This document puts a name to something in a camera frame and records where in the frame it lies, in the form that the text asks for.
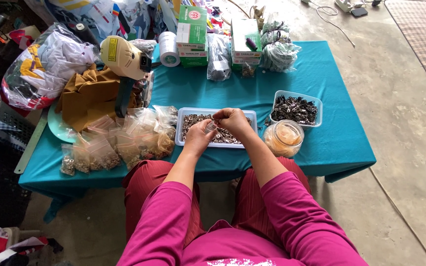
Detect person's right hand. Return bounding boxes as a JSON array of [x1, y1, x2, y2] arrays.
[[212, 108, 255, 140]]

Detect person's left hand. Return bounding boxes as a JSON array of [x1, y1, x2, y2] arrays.
[[183, 119, 219, 158]]

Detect pile of metal snap buttons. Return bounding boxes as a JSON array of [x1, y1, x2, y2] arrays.
[[181, 114, 252, 145]]

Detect white plastic tray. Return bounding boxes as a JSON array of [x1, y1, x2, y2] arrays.
[[175, 107, 258, 149]]

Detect small bag of metal parts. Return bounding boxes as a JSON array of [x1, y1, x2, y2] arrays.
[[240, 62, 256, 79]]

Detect clear bag of dark zippers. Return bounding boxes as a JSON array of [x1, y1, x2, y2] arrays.
[[206, 33, 232, 82]]

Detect clear jar with orange contents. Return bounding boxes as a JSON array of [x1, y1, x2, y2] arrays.
[[264, 120, 305, 158]]

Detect pile of dark zipper pulls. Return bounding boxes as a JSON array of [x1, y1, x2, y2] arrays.
[[271, 95, 318, 125]]

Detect large green white box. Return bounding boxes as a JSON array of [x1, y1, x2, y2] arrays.
[[230, 18, 263, 54], [176, 4, 208, 46]]

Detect white tape roll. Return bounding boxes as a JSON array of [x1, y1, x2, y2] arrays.
[[158, 31, 181, 68]]

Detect heap of small button bags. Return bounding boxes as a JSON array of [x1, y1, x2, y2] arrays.
[[60, 105, 179, 176]]

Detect person's red trousers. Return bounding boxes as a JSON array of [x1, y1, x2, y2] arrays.
[[122, 157, 311, 248]]

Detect clear plastic container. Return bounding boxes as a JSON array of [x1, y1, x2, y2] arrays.
[[270, 90, 323, 130]]

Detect teal tablecloth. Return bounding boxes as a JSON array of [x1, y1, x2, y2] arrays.
[[18, 40, 377, 224]]

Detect cream electric fabric cutter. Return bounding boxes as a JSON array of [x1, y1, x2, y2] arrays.
[[99, 35, 155, 119]]

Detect brown fabric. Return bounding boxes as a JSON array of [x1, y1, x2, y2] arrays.
[[55, 64, 140, 132]]

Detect person's pink shirt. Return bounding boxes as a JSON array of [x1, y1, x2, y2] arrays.
[[116, 171, 370, 266]]

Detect pale green round plate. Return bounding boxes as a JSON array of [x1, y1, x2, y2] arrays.
[[47, 103, 79, 144]]

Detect black thread cone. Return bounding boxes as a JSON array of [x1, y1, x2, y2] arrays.
[[68, 23, 101, 47]]

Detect heap of colourful fabrics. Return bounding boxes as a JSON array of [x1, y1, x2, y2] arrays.
[[24, 0, 232, 42]]

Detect white power strip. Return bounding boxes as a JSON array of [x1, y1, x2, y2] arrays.
[[334, 0, 354, 13]]

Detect clear bag of clothes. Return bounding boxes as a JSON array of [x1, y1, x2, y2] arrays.
[[1, 23, 101, 111]]

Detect metal ruler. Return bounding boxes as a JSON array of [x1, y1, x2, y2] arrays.
[[14, 108, 49, 174]]

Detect plaid floor mat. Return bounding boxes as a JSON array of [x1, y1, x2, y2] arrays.
[[384, 0, 426, 112]]

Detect white cable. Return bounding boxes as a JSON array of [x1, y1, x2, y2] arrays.
[[301, 0, 356, 49]]

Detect beige floor cable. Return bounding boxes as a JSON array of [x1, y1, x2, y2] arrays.
[[368, 166, 426, 266]]

